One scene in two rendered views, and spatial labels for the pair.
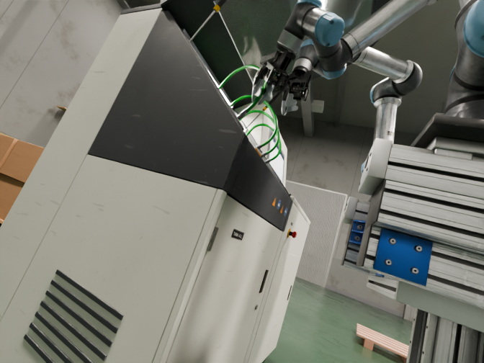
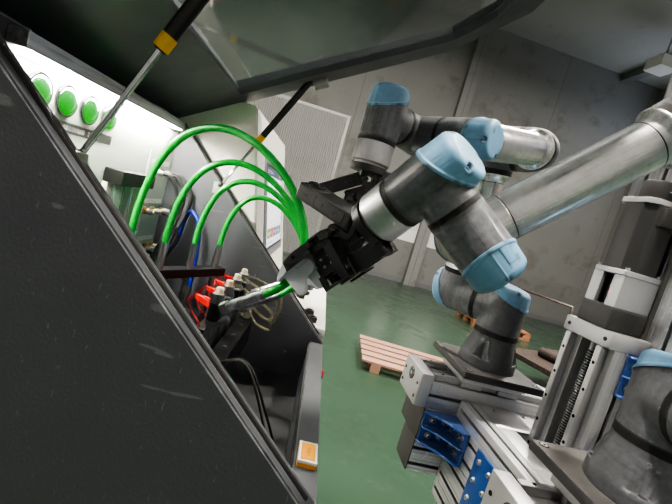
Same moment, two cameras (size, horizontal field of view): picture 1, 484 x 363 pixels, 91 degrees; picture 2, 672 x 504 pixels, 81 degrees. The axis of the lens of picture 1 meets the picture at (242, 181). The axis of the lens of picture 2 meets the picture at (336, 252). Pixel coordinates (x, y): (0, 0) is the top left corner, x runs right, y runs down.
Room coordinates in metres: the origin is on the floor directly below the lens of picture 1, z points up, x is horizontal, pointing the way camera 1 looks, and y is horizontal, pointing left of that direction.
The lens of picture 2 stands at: (0.23, 0.32, 1.33)
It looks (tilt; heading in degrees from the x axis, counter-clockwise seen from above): 6 degrees down; 330
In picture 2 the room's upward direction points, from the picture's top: 16 degrees clockwise
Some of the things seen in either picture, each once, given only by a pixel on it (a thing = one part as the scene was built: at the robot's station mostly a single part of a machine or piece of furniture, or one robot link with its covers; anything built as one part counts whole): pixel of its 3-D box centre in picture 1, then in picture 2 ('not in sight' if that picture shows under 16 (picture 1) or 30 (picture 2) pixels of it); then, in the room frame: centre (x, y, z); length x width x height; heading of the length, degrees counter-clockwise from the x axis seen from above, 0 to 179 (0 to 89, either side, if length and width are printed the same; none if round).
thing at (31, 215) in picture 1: (173, 204); not in sight; (1.54, 0.36, 0.75); 1.40 x 0.28 x 1.50; 153
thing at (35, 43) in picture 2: (210, 75); (127, 96); (1.13, 0.34, 1.43); 0.54 x 0.03 x 0.02; 153
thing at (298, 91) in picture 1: (298, 84); (364, 197); (0.89, -0.09, 1.37); 0.09 x 0.08 x 0.12; 63
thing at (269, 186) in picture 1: (265, 196); (301, 426); (0.90, -0.10, 0.87); 0.62 x 0.04 x 0.16; 153
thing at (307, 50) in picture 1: (307, 55); (385, 116); (0.90, -0.09, 1.53); 0.09 x 0.08 x 0.11; 106
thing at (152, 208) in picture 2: not in sight; (155, 209); (1.35, 0.23, 1.20); 0.13 x 0.03 x 0.31; 153
